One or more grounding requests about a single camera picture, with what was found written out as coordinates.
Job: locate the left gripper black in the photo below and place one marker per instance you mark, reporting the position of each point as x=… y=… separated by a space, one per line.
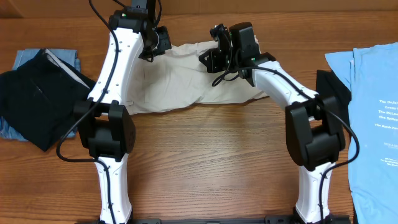
x=165 y=43

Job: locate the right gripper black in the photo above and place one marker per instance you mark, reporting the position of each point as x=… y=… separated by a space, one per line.
x=213 y=65

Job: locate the beige khaki shorts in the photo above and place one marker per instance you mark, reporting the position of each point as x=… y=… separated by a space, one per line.
x=178 y=79

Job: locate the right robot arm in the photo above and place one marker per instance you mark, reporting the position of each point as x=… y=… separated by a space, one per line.
x=314 y=135

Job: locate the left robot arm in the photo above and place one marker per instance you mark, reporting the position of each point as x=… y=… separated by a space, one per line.
x=104 y=124

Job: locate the black garment right pile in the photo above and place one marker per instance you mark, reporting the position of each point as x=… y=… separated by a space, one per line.
x=329 y=84

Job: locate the folded black garment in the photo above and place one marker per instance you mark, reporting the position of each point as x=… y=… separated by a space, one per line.
x=38 y=97

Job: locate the light blue t-shirt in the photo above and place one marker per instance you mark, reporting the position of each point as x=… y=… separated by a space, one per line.
x=370 y=74

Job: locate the folded blue denim jeans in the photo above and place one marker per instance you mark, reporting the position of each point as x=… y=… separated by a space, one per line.
x=68 y=55

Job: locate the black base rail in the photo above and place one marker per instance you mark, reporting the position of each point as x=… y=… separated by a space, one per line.
x=211 y=221

